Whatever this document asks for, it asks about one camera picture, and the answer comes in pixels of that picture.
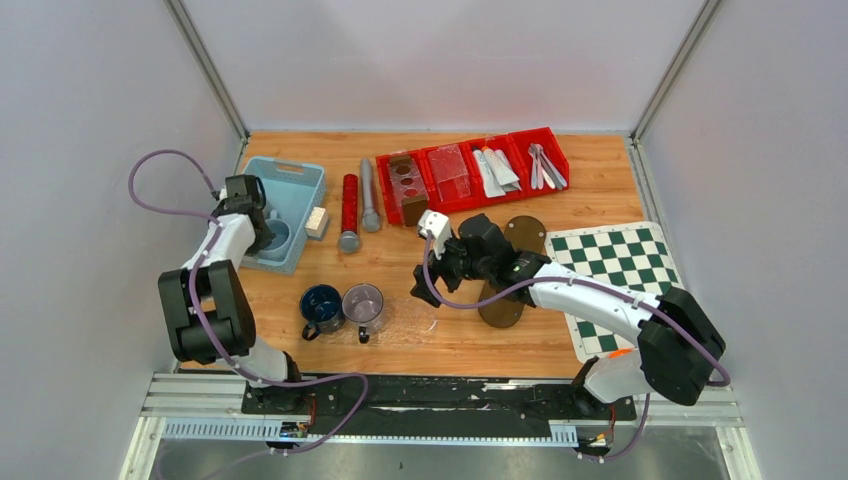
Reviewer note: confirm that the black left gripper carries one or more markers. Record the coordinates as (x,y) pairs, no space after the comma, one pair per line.
(263,241)

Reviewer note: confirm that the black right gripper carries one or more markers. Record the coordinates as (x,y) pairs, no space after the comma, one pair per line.
(439,264)

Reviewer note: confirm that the purple grey mug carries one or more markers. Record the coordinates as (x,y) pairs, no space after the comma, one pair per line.
(364,306)

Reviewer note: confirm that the dark blue mug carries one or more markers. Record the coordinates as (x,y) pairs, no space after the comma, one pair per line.
(321,308)

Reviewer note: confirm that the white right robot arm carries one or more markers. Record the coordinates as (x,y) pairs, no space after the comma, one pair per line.
(677,348)

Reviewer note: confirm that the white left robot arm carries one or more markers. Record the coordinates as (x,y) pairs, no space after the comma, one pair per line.
(207,313)

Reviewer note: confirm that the brown oval wooden tray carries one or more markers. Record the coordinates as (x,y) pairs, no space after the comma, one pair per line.
(524,233)

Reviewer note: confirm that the white toothpaste tube left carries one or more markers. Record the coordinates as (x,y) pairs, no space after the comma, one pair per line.
(491,187)

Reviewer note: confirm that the white toothpaste tube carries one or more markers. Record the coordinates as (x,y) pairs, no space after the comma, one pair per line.
(491,187)
(491,158)

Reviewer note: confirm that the white toothpaste tube middle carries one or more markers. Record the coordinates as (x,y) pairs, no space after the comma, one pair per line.
(491,158)

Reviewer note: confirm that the red bin with toothpaste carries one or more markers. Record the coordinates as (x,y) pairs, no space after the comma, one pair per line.
(495,142)

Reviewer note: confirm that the grey toothpaste tube right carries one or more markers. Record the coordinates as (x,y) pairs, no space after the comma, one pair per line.
(507,178)

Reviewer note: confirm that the white toothbrush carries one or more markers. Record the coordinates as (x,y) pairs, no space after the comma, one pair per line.
(548,180)

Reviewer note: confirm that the light blue toothbrush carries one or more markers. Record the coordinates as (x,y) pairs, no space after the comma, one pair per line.
(532,169)

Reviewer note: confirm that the light blue plastic basket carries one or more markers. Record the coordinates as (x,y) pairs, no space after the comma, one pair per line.
(292,189)

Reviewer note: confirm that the grey green mug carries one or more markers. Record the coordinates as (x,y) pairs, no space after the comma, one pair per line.
(279,245)

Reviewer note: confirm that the white toy brick block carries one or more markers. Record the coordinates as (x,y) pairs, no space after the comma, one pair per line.
(317,223)

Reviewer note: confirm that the silver microphone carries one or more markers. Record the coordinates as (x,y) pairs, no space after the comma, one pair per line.
(370,219)

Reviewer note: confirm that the red glitter microphone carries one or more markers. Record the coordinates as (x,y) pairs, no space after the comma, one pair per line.
(349,242)

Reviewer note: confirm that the clear textured plastic sheet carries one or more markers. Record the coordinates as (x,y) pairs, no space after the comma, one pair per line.
(450,173)

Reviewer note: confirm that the green white chessboard mat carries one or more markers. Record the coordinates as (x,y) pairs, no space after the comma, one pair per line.
(634,256)

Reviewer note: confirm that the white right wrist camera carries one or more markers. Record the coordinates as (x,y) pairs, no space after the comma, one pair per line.
(435,224)

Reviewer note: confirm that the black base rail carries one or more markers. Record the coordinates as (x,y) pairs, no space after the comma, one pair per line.
(432,406)

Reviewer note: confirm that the left aluminium frame post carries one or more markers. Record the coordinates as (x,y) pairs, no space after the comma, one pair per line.
(194,41)

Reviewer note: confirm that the aluminium corner frame post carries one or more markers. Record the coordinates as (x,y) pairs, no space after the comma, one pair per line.
(693,36)

